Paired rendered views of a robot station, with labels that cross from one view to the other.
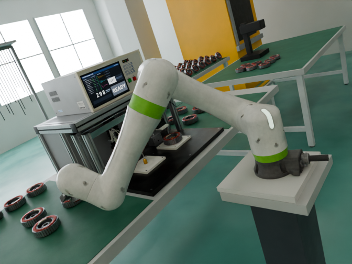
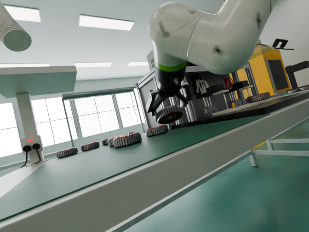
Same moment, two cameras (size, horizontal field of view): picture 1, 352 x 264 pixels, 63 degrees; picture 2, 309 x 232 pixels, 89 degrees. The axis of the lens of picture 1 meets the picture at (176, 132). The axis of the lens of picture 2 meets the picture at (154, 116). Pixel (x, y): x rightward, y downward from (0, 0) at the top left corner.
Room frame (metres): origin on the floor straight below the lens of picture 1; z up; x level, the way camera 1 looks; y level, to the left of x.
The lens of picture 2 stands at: (0.54, 0.37, 0.80)
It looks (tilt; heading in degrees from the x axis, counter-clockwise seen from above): 3 degrees up; 15
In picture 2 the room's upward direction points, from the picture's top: 14 degrees counter-clockwise
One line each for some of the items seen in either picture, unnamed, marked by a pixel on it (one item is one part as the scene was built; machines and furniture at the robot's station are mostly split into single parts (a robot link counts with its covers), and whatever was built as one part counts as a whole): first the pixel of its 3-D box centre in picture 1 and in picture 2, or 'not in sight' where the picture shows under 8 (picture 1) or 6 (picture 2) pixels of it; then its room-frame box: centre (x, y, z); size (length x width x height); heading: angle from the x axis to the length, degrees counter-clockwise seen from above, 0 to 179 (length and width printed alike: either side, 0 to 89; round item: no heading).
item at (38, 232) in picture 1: (46, 226); (127, 139); (1.11, 0.66, 0.77); 0.11 x 0.11 x 0.04
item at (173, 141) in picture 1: (172, 138); (258, 97); (1.56, 0.03, 0.80); 0.11 x 0.11 x 0.04
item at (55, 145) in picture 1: (63, 158); (153, 107); (1.52, 0.63, 0.91); 0.28 x 0.03 x 0.32; 46
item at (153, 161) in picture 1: (146, 164); (234, 109); (1.38, 0.20, 0.78); 0.15 x 0.15 x 0.01; 46
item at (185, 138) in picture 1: (173, 142); (259, 101); (1.56, 0.03, 0.78); 0.15 x 0.15 x 0.01; 46
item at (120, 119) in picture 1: (132, 111); (219, 67); (1.54, 0.19, 1.03); 0.62 x 0.01 x 0.03; 136
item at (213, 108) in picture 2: not in sight; (209, 110); (1.48, 0.30, 0.80); 0.08 x 0.05 x 0.06; 136
